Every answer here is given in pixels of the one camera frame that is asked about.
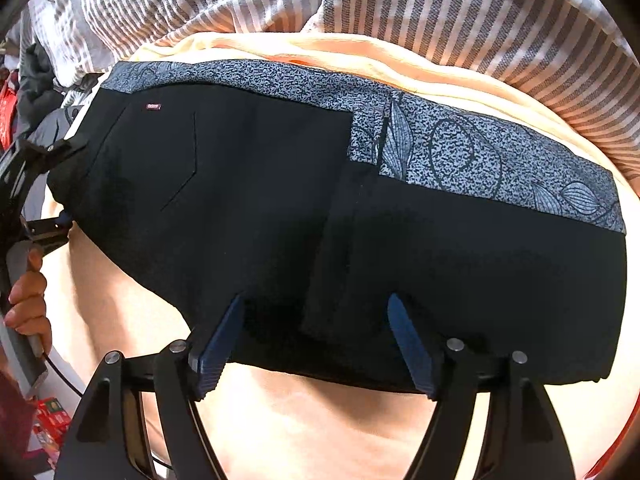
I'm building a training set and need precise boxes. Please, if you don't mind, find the grey white striped duvet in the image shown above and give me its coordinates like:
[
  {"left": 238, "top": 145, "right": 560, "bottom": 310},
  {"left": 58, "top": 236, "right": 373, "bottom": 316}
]
[{"left": 27, "top": 0, "right": 640, "bottom": 182}]

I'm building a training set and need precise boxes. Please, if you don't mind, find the red box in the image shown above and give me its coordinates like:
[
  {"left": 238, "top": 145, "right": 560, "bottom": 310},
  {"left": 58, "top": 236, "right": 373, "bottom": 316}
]
[{"left": 31, "top": 396, "right": 74, "bottom": 455}]

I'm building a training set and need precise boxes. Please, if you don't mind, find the grey jacket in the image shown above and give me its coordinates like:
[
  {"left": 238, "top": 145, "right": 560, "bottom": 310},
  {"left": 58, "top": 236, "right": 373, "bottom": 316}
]
[{"left": 17, "top": 42, "right": 101, "bottom": 128}]

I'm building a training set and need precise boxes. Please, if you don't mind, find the red patterned cloth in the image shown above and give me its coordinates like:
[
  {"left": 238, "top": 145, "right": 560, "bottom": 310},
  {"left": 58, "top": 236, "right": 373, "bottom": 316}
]
[{"left": 0, "top": 72, "right": 22, "bottom": 150}]

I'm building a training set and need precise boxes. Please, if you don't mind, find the black pants floral side stripe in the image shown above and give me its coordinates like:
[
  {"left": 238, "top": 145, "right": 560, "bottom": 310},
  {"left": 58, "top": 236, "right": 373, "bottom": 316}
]
[{"left": 47, "top": 59, "right": 629, "bottom": 397}]

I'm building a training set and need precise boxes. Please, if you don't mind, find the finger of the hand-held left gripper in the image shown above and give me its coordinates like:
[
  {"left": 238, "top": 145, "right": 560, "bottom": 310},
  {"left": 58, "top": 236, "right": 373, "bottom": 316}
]
[
  {"left": 0, "top": 131, "right": 92, "bottom": 202},
  {"left": 9, "top": 216, "right": 72, "bottom": 252}
]

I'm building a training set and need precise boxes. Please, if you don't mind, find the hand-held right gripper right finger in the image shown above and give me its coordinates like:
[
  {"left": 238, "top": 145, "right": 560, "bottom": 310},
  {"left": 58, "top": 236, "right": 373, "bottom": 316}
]
[{"left": 387, "top": 292, "right": 577, "bottom": 480}]

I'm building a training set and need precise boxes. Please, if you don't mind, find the person's left hand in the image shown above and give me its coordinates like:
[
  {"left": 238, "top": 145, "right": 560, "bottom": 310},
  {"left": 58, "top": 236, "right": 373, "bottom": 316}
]
[{"left": 4, "top": 249, "right": 54, "bottom": 357}]

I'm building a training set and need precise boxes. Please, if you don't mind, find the person's left forearm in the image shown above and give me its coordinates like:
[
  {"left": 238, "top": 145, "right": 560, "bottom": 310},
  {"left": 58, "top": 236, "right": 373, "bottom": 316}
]
[{"left": 0, "top": 355, "right": 40, "bottom": 480}]

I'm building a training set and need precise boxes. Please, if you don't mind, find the peach blanket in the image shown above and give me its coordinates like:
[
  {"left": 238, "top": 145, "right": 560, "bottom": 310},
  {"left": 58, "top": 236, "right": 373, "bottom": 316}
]
[{"left": 42, "top": 32, "right": 640, "bottom": 480}]

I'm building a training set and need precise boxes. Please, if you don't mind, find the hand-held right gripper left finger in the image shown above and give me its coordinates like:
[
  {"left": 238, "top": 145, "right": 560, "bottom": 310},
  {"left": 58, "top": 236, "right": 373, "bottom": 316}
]
[{"left": 54, "top": 294, "right": 246, "bottom": 480}]

